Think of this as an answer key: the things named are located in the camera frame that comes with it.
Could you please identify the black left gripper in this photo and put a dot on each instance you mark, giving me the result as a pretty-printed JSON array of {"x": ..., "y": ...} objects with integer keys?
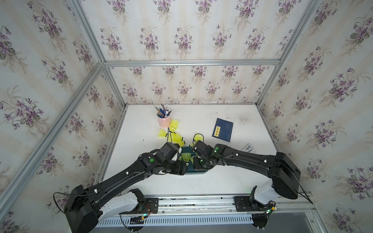
[{"x": 180, "y": 171}]

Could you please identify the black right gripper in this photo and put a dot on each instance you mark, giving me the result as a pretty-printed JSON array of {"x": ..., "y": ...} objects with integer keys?
[{"x": 196, "y": 167}]

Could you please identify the teal plastic storage box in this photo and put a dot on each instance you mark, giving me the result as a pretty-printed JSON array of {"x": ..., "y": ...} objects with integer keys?
[{"x": 191, "y": 170}]

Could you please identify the yellow shuttlecock one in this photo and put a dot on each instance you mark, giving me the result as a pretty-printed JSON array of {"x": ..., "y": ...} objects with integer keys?
[{"x": 174, "y": 125}]

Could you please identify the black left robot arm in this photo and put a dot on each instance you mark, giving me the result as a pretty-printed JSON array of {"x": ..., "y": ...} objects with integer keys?
[{"x": 84, "y": 205}]

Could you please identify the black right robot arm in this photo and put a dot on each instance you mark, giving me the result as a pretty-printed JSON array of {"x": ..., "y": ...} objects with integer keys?
[{"x": 284, "y": 175}]

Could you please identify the yellow shuttlecock six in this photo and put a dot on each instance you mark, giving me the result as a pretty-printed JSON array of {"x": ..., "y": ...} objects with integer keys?
[{"x": 185, "y": 157}]

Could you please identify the yellow shuttlecock four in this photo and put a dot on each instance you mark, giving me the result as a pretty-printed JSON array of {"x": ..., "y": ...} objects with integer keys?
[{"x": 197, "y": 137}]

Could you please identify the blue book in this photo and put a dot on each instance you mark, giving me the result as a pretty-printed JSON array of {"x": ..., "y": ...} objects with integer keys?
[{"x": 223, "y": 130}]

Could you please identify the yellow shuttlecock five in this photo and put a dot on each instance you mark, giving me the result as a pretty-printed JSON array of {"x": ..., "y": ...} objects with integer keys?
[{"x": 162, "y": 133}]

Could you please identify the red blue white packet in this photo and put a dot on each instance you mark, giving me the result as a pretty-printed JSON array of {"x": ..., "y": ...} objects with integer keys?
[{"x": 248, "y": 148}]

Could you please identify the pink pen cup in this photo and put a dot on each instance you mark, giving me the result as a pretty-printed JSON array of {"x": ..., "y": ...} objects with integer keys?
[{"x": 164, "y": 122}]

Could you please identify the pens in cup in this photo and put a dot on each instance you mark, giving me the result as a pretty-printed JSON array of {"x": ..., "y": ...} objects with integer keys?
[{"x": 162, "y": 111}]

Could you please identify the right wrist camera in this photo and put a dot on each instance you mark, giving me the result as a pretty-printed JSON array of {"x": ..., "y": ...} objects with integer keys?
[{"x": 202, "y": 149}]

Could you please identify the aluminium front rail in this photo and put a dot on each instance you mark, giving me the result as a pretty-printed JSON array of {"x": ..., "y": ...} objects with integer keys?
[{"x": 200, "y": 204}]

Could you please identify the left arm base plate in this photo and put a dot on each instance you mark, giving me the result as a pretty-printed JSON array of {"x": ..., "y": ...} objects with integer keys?
[{"x": 149, "y": 206}]

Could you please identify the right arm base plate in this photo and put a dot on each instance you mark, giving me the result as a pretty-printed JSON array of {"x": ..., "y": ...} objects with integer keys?
[{"x": 249, "y": 204}]

